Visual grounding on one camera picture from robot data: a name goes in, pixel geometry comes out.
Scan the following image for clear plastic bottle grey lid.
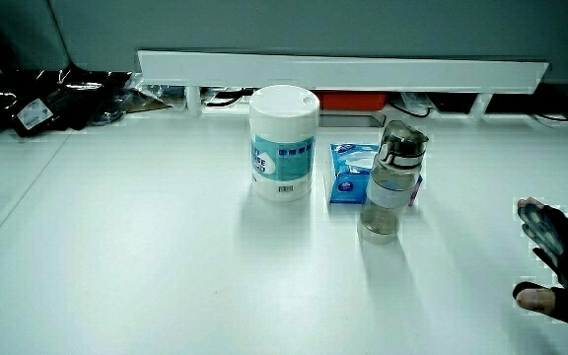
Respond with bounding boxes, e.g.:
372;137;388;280
357;119;430;246

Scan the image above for black flat device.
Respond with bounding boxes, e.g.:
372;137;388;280
426;91;568;115

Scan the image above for blue tissue packet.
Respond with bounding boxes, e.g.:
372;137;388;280
323;142;424;207

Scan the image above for red box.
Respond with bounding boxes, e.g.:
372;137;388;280
315;90;390;112

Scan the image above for white desk shelf riser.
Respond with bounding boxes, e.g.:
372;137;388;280
136;49;550;122

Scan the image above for white wipes canister blue label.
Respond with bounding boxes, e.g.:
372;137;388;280
248;84;321;203

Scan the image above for clear crumpled plastic bag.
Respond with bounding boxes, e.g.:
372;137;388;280
124;72;187;115

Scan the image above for black plastic bag white label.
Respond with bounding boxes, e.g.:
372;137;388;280
0;66;132;138

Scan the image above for black cable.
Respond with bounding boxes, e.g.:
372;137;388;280
203;88;247;108
387;97;432;119

